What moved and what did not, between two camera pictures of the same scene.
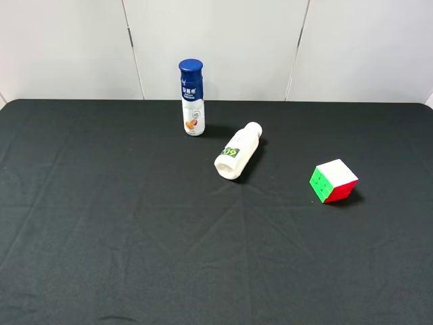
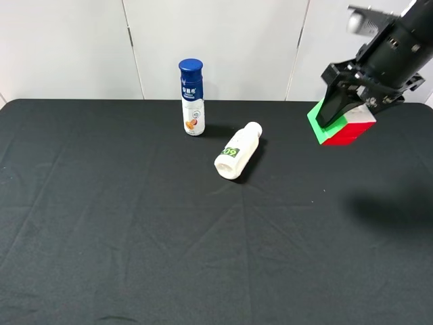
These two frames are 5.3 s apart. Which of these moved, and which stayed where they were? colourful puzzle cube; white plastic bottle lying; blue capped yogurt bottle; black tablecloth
Moved: colourful puzzle cube
Stayed: blue capped yogurt bottle; white plastic bottle lying; black tablecloth
